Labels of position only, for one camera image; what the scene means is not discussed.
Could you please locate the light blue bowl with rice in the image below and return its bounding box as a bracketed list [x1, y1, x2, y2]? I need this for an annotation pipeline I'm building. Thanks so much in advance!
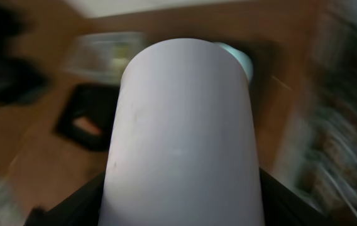
[214, 42, 254, 84]

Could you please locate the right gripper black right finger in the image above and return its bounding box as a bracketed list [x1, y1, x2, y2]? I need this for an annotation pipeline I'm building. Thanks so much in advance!
[260, 168, 335, 226]

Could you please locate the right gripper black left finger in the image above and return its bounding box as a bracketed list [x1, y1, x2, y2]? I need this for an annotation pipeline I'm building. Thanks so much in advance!
[24, 172, 105, 226]

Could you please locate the orange carrot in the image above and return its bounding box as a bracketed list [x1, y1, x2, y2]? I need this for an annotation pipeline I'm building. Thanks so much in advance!
[73, 116, 102, 136]

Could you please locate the dark brown serving tray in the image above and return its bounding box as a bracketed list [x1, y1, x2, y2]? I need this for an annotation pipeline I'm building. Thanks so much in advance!
[218, 40, 287, 171]

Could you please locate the clear plastic waste bin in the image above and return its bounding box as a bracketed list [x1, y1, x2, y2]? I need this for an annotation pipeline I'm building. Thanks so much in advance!
[63, 31, 146, 85]

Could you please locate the pink plastic cup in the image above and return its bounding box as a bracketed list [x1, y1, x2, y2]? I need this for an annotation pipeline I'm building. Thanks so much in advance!
[99, 39, 265, 225]

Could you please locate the grey dishwasher rack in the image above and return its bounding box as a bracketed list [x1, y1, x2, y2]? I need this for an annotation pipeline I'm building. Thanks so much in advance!
[273, 1, 357, 225]

